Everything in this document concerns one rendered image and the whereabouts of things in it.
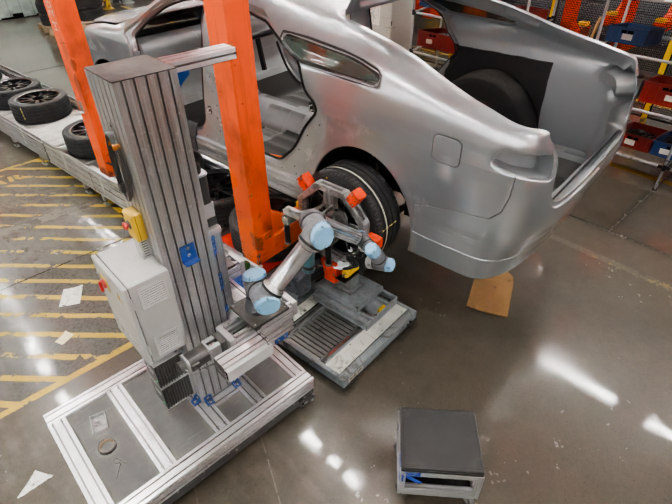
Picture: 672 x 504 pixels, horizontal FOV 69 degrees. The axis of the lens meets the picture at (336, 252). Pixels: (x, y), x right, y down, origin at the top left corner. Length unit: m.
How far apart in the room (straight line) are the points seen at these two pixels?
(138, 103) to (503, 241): 1.86
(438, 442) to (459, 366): 0.89
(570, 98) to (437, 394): 2.39
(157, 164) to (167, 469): 1.54
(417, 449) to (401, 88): 1.83
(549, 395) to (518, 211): 1.32
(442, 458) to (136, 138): 1.98
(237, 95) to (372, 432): 2.04
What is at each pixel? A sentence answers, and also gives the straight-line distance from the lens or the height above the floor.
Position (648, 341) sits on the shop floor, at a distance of 4.08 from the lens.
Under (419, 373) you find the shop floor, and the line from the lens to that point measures 3.33.
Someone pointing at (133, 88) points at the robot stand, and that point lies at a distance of 1.96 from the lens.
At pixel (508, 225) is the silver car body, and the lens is 2.66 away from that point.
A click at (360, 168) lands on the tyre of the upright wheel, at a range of 3.02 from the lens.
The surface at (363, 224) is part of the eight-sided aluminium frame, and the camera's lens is 2.86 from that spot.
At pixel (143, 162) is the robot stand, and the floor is 1.71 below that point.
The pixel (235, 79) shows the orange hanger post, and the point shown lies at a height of 1.76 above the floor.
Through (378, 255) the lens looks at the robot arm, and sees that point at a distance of 2.46.
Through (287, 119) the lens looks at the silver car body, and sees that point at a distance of 4.54.
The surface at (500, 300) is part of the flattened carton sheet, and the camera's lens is 3.95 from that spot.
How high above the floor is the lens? 2.56
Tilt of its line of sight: 37 degrees down
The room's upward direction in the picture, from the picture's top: 1 degrees counter-clockwise
